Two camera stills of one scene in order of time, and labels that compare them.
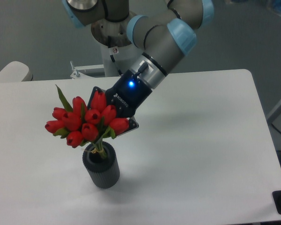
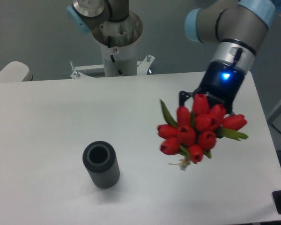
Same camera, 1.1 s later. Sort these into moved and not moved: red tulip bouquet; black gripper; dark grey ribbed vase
Moved: black gripper; red tulip bouquet
Not moved: dark grey ribbed vase
